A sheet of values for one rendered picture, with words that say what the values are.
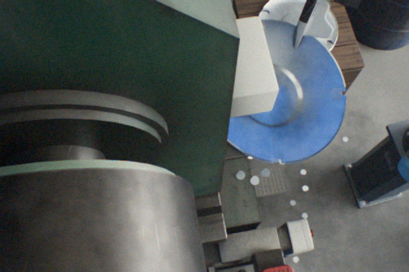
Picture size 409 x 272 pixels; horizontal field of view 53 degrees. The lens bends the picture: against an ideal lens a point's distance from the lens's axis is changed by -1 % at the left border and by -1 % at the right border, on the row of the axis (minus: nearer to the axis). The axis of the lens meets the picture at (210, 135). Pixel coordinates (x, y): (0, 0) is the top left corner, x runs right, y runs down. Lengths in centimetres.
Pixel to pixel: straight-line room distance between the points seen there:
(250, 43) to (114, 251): 20
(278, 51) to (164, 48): 56
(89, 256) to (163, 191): 6
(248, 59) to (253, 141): 54
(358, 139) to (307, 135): 103
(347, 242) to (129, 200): 152
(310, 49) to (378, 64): 128
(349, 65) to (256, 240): 79
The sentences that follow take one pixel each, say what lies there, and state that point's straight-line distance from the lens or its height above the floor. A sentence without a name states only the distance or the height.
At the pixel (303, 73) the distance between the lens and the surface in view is 76.
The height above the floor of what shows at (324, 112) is 92.
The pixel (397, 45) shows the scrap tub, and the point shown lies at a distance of 205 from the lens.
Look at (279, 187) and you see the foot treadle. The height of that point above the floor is 16.
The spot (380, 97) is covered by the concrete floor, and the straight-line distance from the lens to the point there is 194.
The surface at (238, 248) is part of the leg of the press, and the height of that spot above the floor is 64.
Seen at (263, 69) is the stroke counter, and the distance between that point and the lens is 32.
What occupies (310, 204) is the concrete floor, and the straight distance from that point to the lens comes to 169.
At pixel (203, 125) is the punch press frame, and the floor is 132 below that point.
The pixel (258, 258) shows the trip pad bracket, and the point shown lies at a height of 70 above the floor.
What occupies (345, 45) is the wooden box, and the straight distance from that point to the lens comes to 158.
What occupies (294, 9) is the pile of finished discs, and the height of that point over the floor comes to 36.
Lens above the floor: 161
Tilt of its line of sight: 70 degrees down
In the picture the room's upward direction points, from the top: 1 degrees clockwise
